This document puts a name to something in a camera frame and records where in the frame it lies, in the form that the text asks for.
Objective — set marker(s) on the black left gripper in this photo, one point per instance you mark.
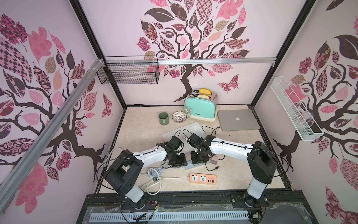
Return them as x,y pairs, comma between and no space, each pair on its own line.
180,163

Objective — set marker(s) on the white laptop with sticker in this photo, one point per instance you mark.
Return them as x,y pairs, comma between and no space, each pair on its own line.
183,133

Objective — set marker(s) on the black wire wall basket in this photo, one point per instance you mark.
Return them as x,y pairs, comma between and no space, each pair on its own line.
130,70

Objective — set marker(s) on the pink charger plug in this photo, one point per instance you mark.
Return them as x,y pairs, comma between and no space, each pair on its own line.
214,160

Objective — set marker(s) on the white perforated cable duct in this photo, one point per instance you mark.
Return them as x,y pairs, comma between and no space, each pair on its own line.
170,217

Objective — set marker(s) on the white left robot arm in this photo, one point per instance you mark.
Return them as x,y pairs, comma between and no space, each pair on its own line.
126,168

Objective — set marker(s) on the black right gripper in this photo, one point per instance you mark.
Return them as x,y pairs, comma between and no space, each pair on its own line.
199,158

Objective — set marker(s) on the silver grey laptop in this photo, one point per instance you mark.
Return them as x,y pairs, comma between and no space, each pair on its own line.
237,120

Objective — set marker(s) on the orange power strip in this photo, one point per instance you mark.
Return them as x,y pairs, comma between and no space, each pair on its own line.
202,179

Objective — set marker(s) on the white patterned small bowl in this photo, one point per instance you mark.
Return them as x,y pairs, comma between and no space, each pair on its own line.
179,117

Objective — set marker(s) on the white wire wall basket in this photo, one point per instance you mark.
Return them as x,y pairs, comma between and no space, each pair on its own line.
297,111

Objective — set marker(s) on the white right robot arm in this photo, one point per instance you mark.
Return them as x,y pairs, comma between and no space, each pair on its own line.
261,160

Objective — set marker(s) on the yellow bread slice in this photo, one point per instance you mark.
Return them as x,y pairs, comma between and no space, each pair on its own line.
205,91

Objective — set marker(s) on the green ceramic mug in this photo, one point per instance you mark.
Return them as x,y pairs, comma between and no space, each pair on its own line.
163,118

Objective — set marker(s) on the mint green toaster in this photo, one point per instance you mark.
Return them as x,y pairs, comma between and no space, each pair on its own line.
201,106

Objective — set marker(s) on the grey power strip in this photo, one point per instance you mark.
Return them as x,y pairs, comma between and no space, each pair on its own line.
189,165

